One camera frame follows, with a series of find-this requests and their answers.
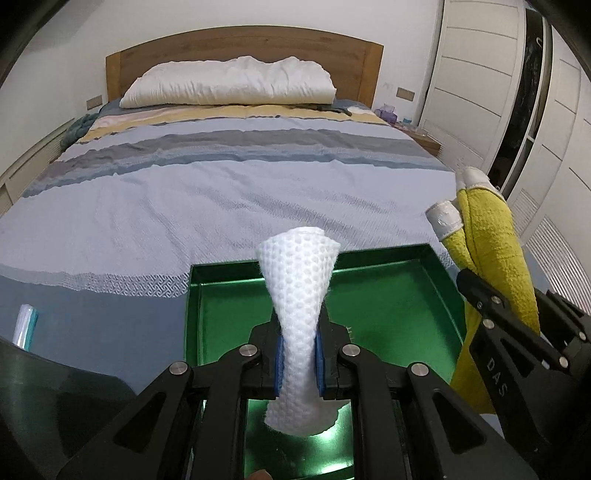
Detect white cloth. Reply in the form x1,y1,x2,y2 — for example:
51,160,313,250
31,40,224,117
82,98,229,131
256,227,345,437

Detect right wooden nightstand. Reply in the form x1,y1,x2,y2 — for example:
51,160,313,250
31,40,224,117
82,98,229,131
409,132,441,157

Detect teal blanket on nightstand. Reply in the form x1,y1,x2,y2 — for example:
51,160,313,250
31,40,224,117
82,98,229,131
60,113,99,151

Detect white pillow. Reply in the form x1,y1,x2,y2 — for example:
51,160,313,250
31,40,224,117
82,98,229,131
119,56,337,109

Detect white wardrobe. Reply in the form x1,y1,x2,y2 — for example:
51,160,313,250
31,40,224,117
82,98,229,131
420,0,590,308

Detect clear blue plastic roll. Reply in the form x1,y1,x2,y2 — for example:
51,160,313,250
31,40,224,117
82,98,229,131
12,304,38,351

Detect yellow towel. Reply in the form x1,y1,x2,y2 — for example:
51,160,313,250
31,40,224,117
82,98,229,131
424,166,541,414

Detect left hand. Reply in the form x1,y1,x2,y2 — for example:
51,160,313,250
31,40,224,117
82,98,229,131
246,470,273,480

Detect purple tissue box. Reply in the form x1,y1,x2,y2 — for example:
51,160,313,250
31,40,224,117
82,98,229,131
375,104,398,125

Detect wooden headboard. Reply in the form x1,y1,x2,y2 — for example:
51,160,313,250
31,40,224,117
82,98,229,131
105,25,385,110

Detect green tray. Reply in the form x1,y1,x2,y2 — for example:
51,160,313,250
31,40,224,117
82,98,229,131
184,244,466,479

